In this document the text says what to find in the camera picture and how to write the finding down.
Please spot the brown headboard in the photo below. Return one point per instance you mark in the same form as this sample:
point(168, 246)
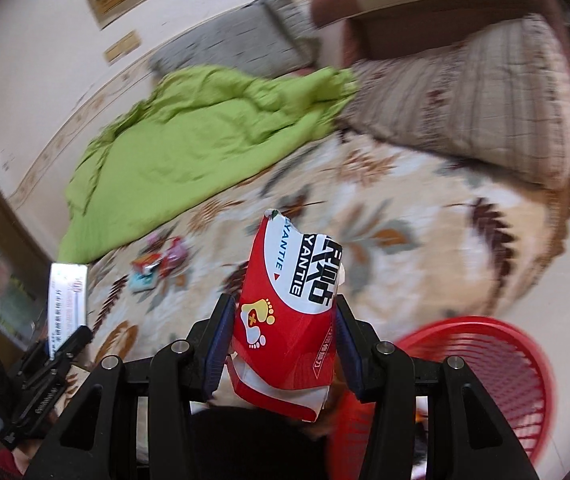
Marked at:
point(415, 5)

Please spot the torn red packet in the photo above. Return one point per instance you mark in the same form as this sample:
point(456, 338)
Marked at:
point(174, 255)

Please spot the white cardboard box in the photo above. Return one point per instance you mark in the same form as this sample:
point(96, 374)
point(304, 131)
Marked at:
point(67, 300)

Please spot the red and white carton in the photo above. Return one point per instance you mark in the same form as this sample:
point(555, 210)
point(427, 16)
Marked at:
point(290, 310)

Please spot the green blanket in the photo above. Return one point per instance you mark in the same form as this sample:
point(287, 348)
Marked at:
point(190, 150)

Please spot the red plastic basket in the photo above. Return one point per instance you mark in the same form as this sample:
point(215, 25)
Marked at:
point(505, 360)

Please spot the beige striped pillow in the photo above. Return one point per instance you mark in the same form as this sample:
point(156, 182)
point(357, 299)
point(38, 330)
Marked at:
point(490, 95)

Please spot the small red orange wrapper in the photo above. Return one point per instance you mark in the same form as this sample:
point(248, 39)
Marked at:
point(147, 261)

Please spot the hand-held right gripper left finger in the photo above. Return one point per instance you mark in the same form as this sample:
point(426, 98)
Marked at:
point(217, 355)

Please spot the cluttered dark shelf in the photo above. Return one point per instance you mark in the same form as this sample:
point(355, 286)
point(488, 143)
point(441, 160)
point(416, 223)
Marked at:
point(0, 290)

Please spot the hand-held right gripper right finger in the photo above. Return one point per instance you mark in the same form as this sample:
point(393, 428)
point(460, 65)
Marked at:
point(349, 355)

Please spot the teal packet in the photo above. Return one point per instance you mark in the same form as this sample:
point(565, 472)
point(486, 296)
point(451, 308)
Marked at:
point(144, 282)

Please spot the small yellow wall plaque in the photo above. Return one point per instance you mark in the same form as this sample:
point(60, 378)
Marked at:
point(122, 47)

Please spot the grey quilted pillow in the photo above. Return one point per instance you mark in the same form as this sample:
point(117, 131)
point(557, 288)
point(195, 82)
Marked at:
point(235, 40)

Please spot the floral leaf print blanket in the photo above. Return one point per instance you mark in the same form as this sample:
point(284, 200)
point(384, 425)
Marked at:
point(415, 220)

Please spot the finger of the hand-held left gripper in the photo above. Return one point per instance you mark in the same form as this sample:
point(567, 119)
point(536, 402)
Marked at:
point(77, 340)

